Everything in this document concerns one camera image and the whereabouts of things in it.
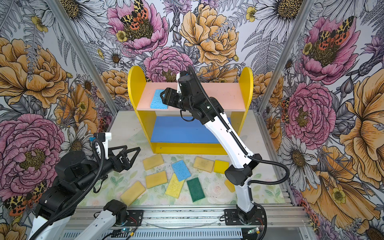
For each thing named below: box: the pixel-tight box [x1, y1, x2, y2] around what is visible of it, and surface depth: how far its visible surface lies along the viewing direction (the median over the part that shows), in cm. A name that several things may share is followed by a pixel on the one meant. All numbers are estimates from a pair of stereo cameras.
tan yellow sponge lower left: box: [120, 180, 146, 207], surface depth 83 cm
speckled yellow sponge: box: [165, 173, 185, 199], surface depth 85 cm
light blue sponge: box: [150, 89, 169, 109], surface depth 68 cm
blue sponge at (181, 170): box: [172, 160, 191, 182], surface depth 89 cm
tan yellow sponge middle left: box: [145, 170, 168, 189], surface depth 89 cm
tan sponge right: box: [193, 156, 215, 173], surface depth 93 cm
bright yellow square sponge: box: [214, 160, 230, 174], surface depth 93 cm
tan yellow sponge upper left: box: [142, 154, 164, 171], surface depth 96 cm
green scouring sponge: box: [186, 177, 206, 202], surface depth 83 cm
